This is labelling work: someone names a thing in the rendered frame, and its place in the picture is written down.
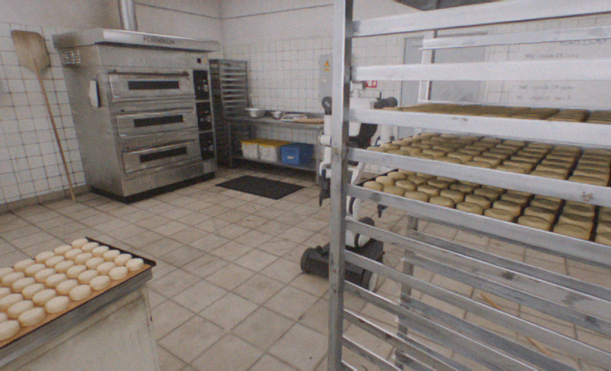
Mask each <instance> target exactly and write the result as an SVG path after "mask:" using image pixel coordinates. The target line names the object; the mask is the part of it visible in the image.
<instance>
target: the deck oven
mask: <svg viewBox="0 0 611 371"><path fill-rule="evenodd" d="M52 41H53V45H54V49H58V51H59V56H60V62H61V66H62V70H63V76H64V80H65V84H66V90H67V94H68V100H69V104H70V108H71V114H72V118H73V123H74V129H75V133H76V137H77V143H78V147H79V151H80V157H81V161H82V167H83V170H84V175H85V181H86V185H89V186H91V188H92V192H93V193H95V194H99V195H102V196H104V197H107V198H110V199H114V200H116V201H119V202H122V203H124V204H127V205H128V204H130V203H133V202H137V201H140V200H143V199H147V198H150V197H154V196H157V195H160V194H165V193H167V192H170V191H174V190H177V189H180V188H184V187H187V186H191V185H194V184H197V183H201V182H204V181H206V180H211V179H213V178H215V174H214V172H216V171H218V164H217V156H216V136H215V130H214V121H213V104H212V101H211V100H212V96H211V78H210V69H209V62H208V54H210V52H220V42H219V41H216V40H205V39H198V38H187V37H180V36H173V35H162V34H156V33H150V32H138V31H132V30H125V29H114V28H107V27H97V28H92V29H83V30H78V31H73V32H64V33H60V34H55V35H52ZM94 74H96V83H97V84H96V89H97V95H98V100H99V108H95V107H94V106H93V105H92V102H91V98H90V97H89V92H90V89H91V85H90V81H94V78H93V76H94ZM94 82H95V81H94Z"/></svg>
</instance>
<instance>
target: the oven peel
mask: <svg viewBox="0 0 611 371"><path fill-rule="evenodd" d="M11 36H12V39H13V43H14V47H15V51H16V54H17V57H18V61H19V62H20V63H22V64H23V65H25V66H26V67H28V68H30V69H32V70H33V71H34V72H35V73H36V74H37V76H38V81H39V83H40V88H41V90H42V93H43V98H44V100H45V103H46V107H47V110H48V113H49V118H50V120H51V123H52V127H53V130H54V135H55V138H56V140H57V145H58V148H59V150H60V156H61V158H62V162H63V166H64V169H65V172H66V177H67V180H68V184H69V188H70V191H71V195H72V199H73V201H74V202H76V198H75V195H74V189H73V187H72V184H71V179H70V176H69V173H68V168H67V165H66V160H65V158H64V154H63V150H62V147H61V144H60V139H59V136H58V134H57V129H56V127H55V123H54V119H53V116H52V112H51V109H50V106H49V102H48V99H47V96H46V92H45V89H44V86H43V82H42V79H41V76H40V71H41V70H42V69H43V68H45V67H46V66H47V65H48V64H49V58H48V54H47V52H46V47H45V44H44V42H43V37H42V35H41V34H39V33H38V32H30V31H23V30H16V29H14V30H13V31H12V32H11Z"/></svg>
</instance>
